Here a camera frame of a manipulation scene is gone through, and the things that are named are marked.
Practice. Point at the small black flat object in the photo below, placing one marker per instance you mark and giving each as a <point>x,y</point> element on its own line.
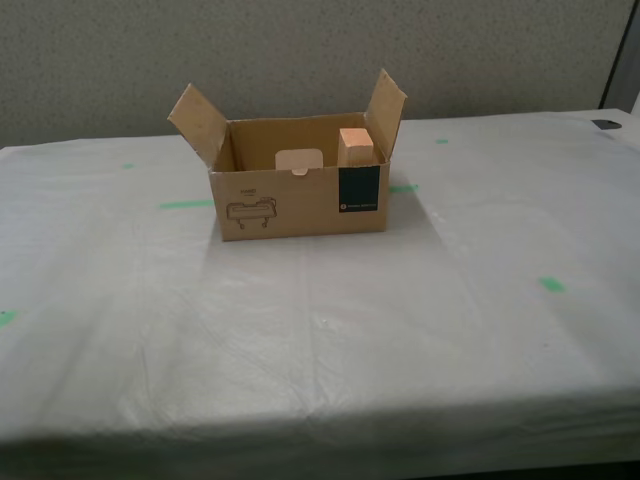
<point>606,125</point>

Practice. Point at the light wooden block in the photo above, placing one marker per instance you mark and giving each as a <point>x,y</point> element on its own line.
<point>355,145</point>

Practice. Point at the brown cardboard box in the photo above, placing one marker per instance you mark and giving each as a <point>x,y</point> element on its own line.
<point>290,210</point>

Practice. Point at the white plastic table sheet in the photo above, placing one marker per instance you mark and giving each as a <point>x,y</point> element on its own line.
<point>320,350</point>

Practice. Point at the grey fabric cubicle partition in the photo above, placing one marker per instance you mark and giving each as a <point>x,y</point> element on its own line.
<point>300,40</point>

